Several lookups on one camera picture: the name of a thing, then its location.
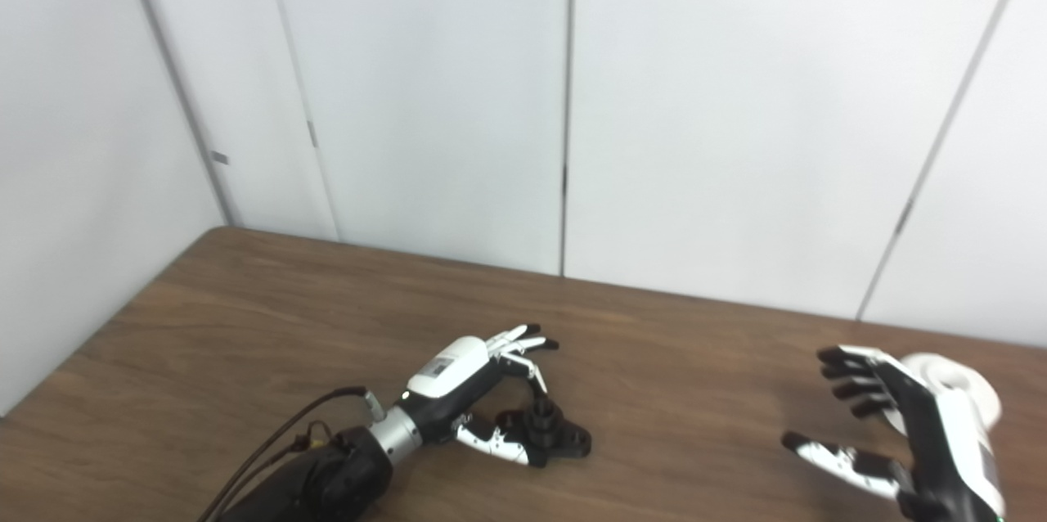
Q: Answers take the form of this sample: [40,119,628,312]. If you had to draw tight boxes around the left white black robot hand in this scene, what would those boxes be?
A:
[397,323,561,467]

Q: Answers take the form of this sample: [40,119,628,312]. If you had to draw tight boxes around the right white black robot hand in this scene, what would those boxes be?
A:
[781,344,1009,522]

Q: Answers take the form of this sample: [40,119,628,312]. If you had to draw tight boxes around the round white plastic piece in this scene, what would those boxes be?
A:
[887,353,1003,434]

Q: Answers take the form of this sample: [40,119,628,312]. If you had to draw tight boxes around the black flanged holder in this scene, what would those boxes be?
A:
[493,389,593,466]

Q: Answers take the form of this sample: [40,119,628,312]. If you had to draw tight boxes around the thin wire on left arm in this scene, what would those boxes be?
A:
[214,421,338,519]

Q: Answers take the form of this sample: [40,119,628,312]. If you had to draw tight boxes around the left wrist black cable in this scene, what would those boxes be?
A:
[196,385,385,522]

